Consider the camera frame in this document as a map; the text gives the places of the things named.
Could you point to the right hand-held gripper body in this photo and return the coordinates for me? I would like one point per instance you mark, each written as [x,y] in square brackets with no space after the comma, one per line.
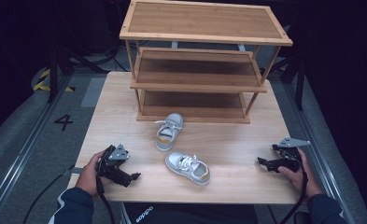
[288,154]

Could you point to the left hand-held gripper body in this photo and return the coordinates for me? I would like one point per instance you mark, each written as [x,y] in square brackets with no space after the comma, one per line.
[114,161]

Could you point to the grey white child's sneaker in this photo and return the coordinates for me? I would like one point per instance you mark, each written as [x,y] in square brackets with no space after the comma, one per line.
[187,166]
[169,132]

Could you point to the three-tier wooden shoe rack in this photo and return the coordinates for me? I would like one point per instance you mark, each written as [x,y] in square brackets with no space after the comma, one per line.
[203,21]

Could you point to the person's left hand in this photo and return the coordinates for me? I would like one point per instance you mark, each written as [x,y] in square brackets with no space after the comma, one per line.
[89,177]

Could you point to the person's right hand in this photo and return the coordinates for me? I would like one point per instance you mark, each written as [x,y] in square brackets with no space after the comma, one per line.
[302,180]

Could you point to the person's black clothing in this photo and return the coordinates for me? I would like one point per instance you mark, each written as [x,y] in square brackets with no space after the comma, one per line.
[190,214]

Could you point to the black metal stand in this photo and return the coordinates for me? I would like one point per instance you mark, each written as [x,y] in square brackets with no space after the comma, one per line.
[55,71]
[298,77]

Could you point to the yellow black hazard tape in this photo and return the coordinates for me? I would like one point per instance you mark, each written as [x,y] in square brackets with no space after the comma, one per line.
[42,84]

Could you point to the grey metal floor rail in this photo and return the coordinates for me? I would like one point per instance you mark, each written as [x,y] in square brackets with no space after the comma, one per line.
[321,161]
[22,152]

